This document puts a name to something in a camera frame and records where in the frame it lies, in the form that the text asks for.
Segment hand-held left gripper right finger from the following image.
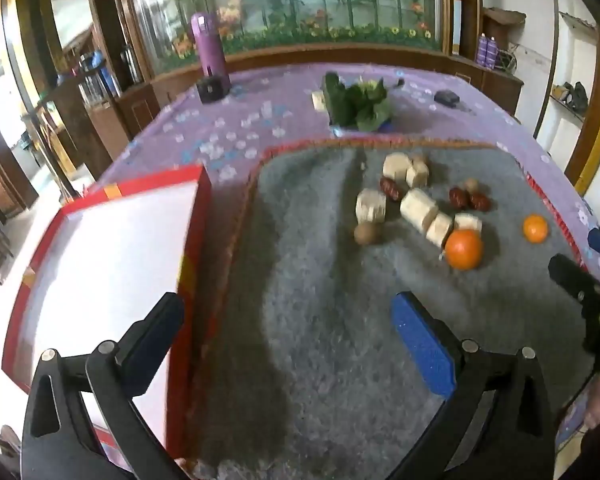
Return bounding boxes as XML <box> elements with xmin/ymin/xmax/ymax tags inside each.
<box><xmin>390</xmin><ymin>291</ymin><xmax>556</xmax><ymax>480</ymax></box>

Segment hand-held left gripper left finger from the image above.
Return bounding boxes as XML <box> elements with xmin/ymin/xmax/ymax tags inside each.
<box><xmin>20</xmin><ymin>291</ymin><xmax>191</xmax><ymax>480</ymax></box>

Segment red cardboard box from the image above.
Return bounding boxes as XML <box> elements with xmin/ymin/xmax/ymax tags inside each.
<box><xmin>2</xmin><ymin>164</ymin><xmax>213</xmax><ymax>456</ymax></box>

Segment brown round fruit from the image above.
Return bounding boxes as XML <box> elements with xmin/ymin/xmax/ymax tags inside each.
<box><xmin>353</xmin><ymin>221</ymin><xmax>381</xmax><ymax>246</ymax></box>

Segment pile of sugarcane pieces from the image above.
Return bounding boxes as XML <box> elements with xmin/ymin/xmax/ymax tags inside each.
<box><xmin>355</xmin><ymin>152</ymin><xmax>482</xmax><ymax>248</ymax></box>

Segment small orange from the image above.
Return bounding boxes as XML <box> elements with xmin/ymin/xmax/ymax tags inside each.
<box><xmin>523</xmin><ymin>214</ymin><xmax>550</xmax><ymax>244</ymax></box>

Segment grey fluffy mat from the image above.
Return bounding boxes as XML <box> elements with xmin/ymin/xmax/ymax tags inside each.
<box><xmin>187</xmin><ymin>140</ymin><xmax>598</xmax><ymax>480</ymax></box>

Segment large orange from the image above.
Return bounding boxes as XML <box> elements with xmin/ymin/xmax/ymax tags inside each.
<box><xmin>445</xmin><ymin>229</ymin><xmax>483</xmax><ymax>271</ymax></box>

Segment dark shoes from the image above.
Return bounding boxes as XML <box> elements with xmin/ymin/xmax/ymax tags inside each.
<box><xmin>552</xmin><ymin>81</ymin><xmax>589</xmax><ymax>111</ymax></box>

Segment black car key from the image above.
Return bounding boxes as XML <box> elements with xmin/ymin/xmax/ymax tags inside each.
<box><xmin>432</xmin><ymin>90</ymin><xmax>476</xmax><ymax>113</ymax></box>

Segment purple floral tablecloth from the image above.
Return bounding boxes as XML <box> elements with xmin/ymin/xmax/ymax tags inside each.
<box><xmin>85</xmin><ymin>62</ymin><xmax>600</xmax><ymax>281</ymax></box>

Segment green leafy vegetable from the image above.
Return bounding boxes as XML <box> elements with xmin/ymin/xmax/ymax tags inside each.
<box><xmin>322</xmin><ymin>71</ymin><xmax>395</xmax><ymax>131</ymax></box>

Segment small black box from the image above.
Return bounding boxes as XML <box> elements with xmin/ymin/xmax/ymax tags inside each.
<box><xmin>197</xmin><ymin>76</ymin><xmax>229</xmax><ymax>105</ymax></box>

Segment blue water bottle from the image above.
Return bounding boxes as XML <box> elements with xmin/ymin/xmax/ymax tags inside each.
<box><xmin>92</xmin><ymin>50</ymin><xmax>122</xmax><ymax>97</ymax></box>

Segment purple thermos bottle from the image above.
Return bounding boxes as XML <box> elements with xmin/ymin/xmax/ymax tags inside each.
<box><xmin>190</xmin><ymin>12</ymin><xmax>231</xmax><ymax>91</ymax></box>

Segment glass tank with flowers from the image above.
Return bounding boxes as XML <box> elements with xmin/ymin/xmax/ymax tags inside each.
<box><xmin>115</xmin><ymin>0</ymin><xmax>453</xmax><ymax>78</ymax></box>

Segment wire basket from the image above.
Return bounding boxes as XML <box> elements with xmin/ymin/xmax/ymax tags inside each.
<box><xmin>497</xmin><ymin>47</ymin><xmax>519</xmax><ymax>74</ymax></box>

